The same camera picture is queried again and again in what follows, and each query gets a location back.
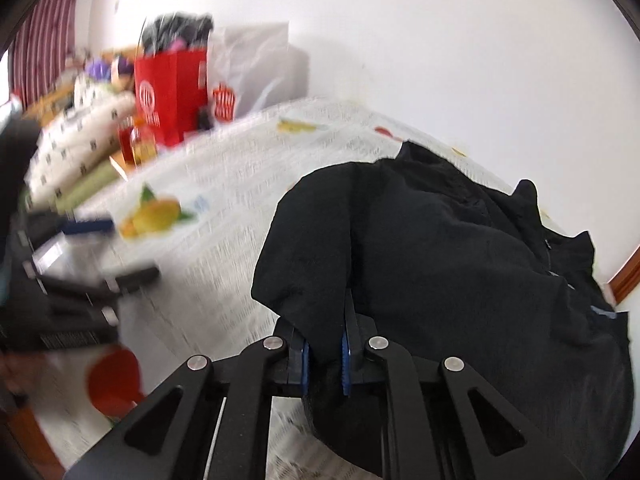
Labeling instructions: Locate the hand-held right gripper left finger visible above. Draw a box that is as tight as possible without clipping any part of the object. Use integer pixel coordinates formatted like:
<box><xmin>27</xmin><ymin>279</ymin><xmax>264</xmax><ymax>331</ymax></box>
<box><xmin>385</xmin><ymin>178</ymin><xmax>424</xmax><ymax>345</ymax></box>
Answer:
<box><xmin>62</xmin><ymin>316</ymin><xmax>314</xmax><ymax>480</ymax></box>

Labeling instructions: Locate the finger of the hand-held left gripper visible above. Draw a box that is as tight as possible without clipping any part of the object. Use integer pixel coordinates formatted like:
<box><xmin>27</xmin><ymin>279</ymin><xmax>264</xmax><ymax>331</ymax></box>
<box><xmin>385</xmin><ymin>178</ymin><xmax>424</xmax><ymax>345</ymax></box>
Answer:
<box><xmin>27</xmin><ymin>210</ymin><xmax>116</xmax><ymax>237</ymax></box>
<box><xmin>40</xmin><ymin>266</ymin><xmax>162</xmax><ymax>307</ymax></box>

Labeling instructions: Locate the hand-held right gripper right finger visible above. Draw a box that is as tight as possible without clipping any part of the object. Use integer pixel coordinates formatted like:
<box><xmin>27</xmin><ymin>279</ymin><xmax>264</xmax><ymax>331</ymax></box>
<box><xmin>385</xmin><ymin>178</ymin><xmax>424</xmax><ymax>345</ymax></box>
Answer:
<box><xmin>341</xmin><ymin>287</ymin><xmax>587</xmax><ymax>480</ymax></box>

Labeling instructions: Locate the black jacket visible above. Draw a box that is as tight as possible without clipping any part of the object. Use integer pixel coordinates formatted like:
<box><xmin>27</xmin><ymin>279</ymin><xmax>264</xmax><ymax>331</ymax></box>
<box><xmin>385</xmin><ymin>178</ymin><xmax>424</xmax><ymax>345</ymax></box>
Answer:
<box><xmin>250</xmin><ymin>140</ymin><xmax>635</xmax><ymax>480</ymax></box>

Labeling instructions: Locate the dark clothes bundle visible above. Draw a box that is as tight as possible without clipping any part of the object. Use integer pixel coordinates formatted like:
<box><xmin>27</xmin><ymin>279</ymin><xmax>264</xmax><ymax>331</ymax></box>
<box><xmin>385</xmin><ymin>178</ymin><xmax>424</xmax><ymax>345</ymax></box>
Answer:
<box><xmin>139</xmin><ymin>11</ymin><xmax>216</xmax><ymax>57</ymax></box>

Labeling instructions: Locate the green cushion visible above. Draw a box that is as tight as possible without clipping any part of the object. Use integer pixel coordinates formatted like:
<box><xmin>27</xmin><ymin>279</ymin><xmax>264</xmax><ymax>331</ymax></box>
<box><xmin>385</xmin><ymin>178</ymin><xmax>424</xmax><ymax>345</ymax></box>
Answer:
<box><xmin>54</xmin><ymin>159</ymin><xmax>127</xmax><ymax>215</ymax></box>

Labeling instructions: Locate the white patterned pillow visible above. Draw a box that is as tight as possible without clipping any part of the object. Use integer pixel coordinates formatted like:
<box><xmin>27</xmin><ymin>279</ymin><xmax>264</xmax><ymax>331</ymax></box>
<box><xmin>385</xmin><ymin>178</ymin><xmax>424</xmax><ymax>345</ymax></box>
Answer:
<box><xmin>25</xmin><ymin>91</ymin><xmax>137</xmax><ymax>202</ymax></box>

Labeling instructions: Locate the bottle of orange liquid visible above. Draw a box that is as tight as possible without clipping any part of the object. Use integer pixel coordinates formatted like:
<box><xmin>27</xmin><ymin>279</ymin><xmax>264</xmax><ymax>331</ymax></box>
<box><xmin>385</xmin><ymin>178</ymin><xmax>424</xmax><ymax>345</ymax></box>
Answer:
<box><xmin>117</xmin><ymin>116</ymin><xmax>158</xmax><ymax>167</ymax></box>

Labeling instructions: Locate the white fruit print bedsheet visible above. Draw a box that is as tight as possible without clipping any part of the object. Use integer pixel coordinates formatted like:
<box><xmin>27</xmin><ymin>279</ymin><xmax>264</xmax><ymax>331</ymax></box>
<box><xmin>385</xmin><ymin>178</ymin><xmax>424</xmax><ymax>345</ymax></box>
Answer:
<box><xmin>20</xmin><ymin>97</ymin><xmax>558</xmax><ymax>480</ymax></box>

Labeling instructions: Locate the red paper bag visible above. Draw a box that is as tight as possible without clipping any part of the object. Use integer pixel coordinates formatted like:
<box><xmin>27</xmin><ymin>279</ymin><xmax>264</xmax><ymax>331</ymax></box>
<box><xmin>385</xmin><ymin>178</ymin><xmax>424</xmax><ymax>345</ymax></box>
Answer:
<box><xmin>133</xmin><ymin>48</ymin><xmax>211</xmax><ymax>148</ymax></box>

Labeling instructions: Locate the purple plush toy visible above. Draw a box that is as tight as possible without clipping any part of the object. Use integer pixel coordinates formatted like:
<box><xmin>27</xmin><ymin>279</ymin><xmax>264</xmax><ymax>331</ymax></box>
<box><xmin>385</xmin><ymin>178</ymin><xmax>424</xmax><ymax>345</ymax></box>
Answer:
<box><xmin>81</xmin><ymin>56</ymin><xmax>137</xmax><ymax>92</ymax></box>

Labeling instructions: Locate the red striped curtain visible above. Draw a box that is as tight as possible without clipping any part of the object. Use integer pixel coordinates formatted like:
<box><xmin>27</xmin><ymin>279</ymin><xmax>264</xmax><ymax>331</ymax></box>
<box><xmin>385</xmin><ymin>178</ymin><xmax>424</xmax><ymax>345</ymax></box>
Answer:
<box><xmin>9</xmin><ymin>0</ymin><xmax>87</xmax><ymax>112</ymax></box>

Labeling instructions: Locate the white plastic bag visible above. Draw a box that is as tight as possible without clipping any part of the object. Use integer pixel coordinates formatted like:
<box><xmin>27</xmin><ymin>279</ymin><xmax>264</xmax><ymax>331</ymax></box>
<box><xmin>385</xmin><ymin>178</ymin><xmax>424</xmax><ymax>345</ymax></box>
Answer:
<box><xmin>206</xmin><ymin>21</ymin><xmax>292</xmax><ymax>124</ymax></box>

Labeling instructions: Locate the brown wooden door frame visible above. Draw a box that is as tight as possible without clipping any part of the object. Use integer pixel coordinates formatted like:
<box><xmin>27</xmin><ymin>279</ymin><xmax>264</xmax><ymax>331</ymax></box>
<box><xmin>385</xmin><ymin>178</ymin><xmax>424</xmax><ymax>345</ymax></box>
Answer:
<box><xmin>606</xmin><ymin>244</ymin><xmax>640</xmax><ymax>307</ymax></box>

